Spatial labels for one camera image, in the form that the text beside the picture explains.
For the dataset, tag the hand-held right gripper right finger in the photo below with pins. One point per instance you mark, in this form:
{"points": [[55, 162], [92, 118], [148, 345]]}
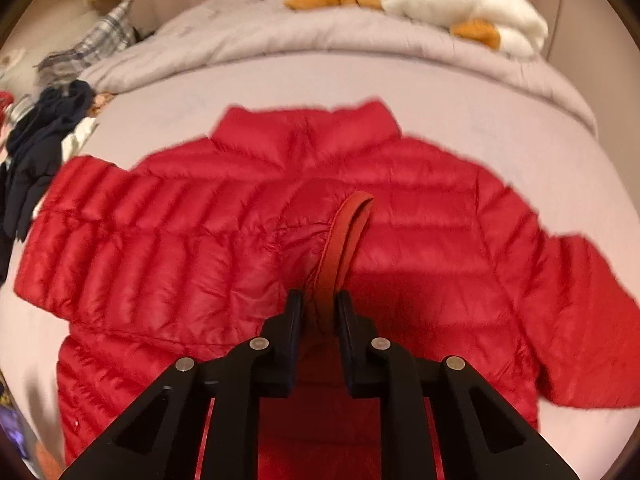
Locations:
{"points": [[345, 335]]}

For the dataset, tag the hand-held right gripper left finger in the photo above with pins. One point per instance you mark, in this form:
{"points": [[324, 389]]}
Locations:
{"points": [[296, 327]]}

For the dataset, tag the red puffer jacket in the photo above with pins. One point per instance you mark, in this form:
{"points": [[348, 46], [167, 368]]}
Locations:
{"points": [[200, 240]]}

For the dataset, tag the dark navy clothes pile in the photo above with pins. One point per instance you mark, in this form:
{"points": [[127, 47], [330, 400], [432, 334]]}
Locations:
{"points": [[35, 160]]}

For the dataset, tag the bed with pink sheet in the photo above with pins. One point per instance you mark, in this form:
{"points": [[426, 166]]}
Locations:
{"points": [[450, 110]]}

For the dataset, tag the cream white cloth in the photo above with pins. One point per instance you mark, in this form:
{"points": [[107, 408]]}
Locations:
{"points": [[80, 135]]}

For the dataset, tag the grey comforter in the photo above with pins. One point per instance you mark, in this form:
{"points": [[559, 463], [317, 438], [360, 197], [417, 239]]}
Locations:
{"points": [[300, 35]]}

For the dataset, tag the small orange toy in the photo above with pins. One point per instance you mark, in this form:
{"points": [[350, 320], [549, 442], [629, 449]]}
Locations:
{"points": [[103, 101]]}

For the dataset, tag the plaid pillow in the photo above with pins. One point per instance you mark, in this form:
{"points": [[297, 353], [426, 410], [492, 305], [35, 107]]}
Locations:
{"points": [[107, 30]]}

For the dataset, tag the red cloth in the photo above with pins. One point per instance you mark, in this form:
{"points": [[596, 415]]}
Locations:
{"points": [[5, 100]]}

